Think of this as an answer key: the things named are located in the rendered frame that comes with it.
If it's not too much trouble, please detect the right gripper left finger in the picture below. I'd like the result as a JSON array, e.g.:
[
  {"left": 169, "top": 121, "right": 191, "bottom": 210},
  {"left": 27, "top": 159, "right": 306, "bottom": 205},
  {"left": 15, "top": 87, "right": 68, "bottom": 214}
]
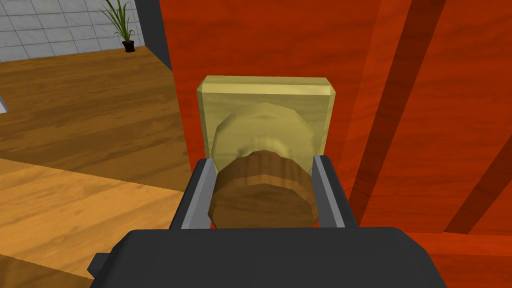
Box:
[{"left": 169, "top": 157, "right": 218, "bottom": 231}]

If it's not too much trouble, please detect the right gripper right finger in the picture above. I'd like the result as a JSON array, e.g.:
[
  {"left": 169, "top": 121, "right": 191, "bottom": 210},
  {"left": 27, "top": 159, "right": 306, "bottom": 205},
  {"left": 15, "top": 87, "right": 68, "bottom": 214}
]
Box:
[{"left": 311, "top": 154, "right": 360, "bottom": 229}]

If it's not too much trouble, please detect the brown and brass door knob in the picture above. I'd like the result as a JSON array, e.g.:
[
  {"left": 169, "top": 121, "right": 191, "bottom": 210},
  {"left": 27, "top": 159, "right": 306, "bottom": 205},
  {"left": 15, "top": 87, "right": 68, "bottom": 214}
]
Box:
[{"left": 197, "top": 75, "right": 337, "bottom": 230}]

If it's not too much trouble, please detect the red wooden door leaf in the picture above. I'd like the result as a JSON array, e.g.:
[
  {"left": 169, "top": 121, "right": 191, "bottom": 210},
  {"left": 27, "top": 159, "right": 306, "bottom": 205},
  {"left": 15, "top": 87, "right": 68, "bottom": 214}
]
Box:
[{"left": 158, "top": 0, "right": 512, "bottom": 288}]

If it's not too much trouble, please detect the green potted plant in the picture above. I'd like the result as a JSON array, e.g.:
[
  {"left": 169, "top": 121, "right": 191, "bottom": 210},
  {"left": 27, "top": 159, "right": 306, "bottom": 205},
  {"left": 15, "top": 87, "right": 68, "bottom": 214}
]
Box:
[{"left": 98, "top": 0, "right": 137, "bottom": 54}]

